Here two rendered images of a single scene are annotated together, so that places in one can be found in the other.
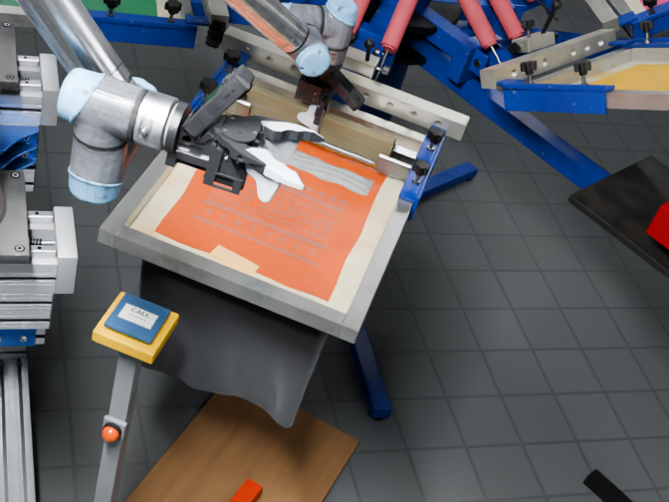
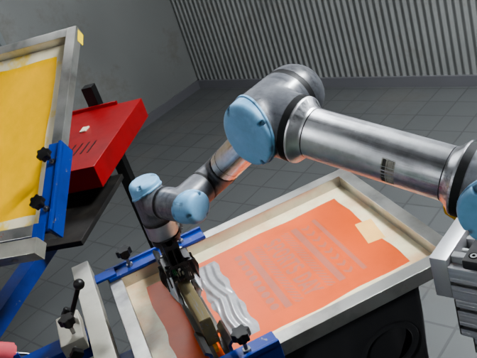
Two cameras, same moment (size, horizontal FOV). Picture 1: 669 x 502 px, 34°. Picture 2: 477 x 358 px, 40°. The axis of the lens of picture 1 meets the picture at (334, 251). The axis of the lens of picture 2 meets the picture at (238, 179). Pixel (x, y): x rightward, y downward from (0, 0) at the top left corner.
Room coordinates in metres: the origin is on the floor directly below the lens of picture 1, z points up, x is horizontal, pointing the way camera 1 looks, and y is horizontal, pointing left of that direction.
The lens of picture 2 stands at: (2.48, 1.53, 1.97)
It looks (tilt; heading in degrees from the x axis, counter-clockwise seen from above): 27 degrees down; 253
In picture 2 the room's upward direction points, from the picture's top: 19 degrees counter-clockwise
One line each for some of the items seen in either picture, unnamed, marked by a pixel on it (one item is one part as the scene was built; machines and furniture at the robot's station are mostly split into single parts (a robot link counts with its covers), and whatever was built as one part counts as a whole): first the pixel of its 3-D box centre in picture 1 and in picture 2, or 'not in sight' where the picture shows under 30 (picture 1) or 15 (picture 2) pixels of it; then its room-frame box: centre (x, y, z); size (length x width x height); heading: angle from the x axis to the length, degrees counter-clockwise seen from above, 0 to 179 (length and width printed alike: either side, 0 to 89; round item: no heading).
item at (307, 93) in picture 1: (320, 79); (173, 256); (2.27, 0.16, 1.15); 0.09 x 0.08 x 0.12; 85
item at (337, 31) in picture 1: (336, 22); (151, 199); (2.27, 0.16, 1.31); 0.09 x 0.08 x 0.11; 116
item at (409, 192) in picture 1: (419, 173); (158, 261); (2.27, -0.14, 0.97); 0.30 x 0.05 x 0.07; 175
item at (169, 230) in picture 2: (330, 52); (162, 227); (2.27, 0.15, 1.23); 0.08 x 0.08 x 0.05
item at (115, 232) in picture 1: (286, 185); (267, 270); (2.06, 0.16, 0.97); 0.79 x 0.58 x 0.04; 175
